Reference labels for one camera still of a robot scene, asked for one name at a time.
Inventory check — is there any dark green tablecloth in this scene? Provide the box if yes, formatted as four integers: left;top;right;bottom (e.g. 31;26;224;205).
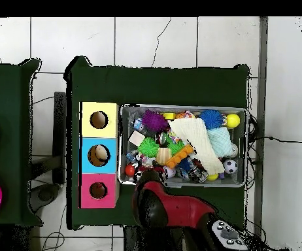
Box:
63;55;251;231
0;58;43;227

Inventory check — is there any cream waffle cloth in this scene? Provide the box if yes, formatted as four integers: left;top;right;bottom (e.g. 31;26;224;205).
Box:
167;117;225;175

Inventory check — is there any small soccer ball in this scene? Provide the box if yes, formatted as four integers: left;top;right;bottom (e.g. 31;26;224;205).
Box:
222;159;239;175

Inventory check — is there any blue spiky rubber ball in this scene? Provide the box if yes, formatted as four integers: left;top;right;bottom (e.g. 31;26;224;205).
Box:
199;109;224;130

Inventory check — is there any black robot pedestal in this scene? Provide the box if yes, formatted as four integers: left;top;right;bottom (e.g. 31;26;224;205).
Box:
123;225;188;251

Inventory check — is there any purple spiky monster toy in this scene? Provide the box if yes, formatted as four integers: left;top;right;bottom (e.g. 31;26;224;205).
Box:
141;109;169;131

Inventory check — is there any dark grey rounded base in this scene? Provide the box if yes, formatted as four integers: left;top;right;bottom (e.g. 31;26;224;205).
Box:
29;182;60;212

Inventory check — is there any shallow wire mesh bin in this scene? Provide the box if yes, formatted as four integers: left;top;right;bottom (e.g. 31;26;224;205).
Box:
118;103;249;188

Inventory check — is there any orange toy building brick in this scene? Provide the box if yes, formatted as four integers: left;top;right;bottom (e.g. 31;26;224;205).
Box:
165;144;194;169

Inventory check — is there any black floor cable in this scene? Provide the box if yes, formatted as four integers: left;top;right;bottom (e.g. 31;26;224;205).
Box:
250;135;302;144

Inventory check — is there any wooden box with three holes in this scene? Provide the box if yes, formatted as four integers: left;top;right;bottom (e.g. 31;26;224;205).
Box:
78;101;120;209

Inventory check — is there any green spiky rubber ball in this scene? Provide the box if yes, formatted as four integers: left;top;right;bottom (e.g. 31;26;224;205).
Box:
167;139;186;156
137;137;160;158

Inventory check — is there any black upright panel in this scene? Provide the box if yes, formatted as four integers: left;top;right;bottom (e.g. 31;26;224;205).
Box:
52;91;67;185

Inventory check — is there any yellow ball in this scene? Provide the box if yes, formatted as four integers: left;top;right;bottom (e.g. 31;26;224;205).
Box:
226;113;241;129

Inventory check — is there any round wooden block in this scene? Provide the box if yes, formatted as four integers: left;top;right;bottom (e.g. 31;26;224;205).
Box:
156;147;172;166

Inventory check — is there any small red ball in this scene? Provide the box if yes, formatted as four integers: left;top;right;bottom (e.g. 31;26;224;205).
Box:
124;163;136;177

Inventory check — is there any mint green waffle cloth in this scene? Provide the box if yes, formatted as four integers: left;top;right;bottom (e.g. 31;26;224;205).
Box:
207;127;236;158

